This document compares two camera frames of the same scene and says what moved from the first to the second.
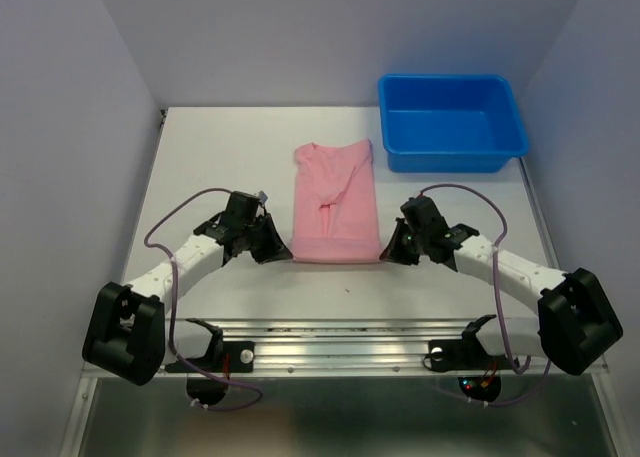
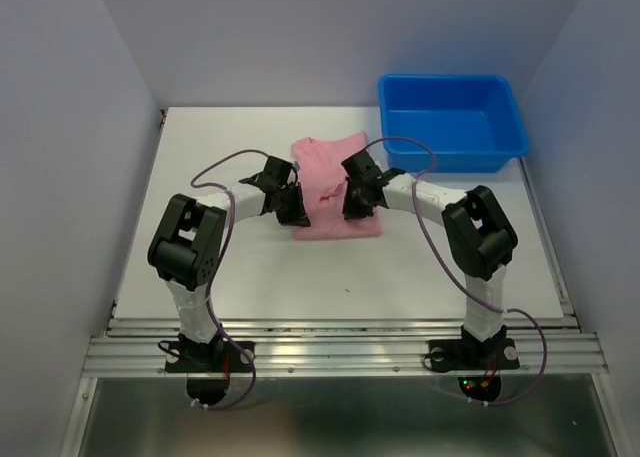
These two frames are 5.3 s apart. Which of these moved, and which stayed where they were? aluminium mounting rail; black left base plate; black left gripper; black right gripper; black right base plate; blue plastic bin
Moved: black right gripper; black left gripper
Stayed: aluminium mounting rail; black right base plate; black left base plate; blue plastic bin
